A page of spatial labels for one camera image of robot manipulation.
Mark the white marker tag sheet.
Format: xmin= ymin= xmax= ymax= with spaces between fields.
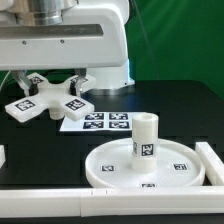
xmin=60 ymin=112 xmax=136 ymax=132

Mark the white border bar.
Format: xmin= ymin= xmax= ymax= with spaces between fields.
xmin=0 ymin=186 xmax=224 ymax=218
xmin=195 ymin=142 xmax=224 ymax=186
xmin=0 ymin=145 xmax=6 ymax=169

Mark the white cross-shaped table base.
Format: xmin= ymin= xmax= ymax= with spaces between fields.
xmin=5 ymin=73 xmax=95 ymax=123

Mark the white right border bar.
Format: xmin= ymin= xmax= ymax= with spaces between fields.
xmin=195 ymin=142 xmax=224 ymax=186

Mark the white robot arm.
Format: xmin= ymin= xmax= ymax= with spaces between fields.
xmin=0 ymin=0 xmax=130 ymax=93

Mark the white left border bar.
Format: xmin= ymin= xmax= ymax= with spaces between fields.
xmin=0 ymin=145 xmax=6 ymax=169

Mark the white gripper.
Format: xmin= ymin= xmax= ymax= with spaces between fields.
xmin=0 ymin=0 xmax=128 ymax=97

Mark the white front border bar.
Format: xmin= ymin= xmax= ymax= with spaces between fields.
xmin=0 ymin=186 xmax=224 ymax=218

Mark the white round table top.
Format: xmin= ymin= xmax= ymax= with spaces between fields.
xmin=85 ymin=138 xmax=205 ymax=188

